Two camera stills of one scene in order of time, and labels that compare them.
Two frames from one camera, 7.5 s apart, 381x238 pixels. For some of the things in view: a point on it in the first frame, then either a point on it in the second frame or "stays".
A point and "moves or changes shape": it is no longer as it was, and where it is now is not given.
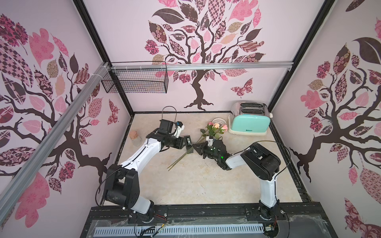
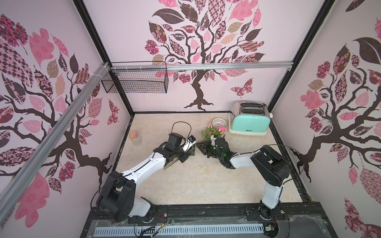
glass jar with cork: [137, 140] stays
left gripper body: [173, 142] to [180, 154]
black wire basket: [137, 77] stays
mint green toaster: [249, 118] stays
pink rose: [224, 128] moves or changes shape
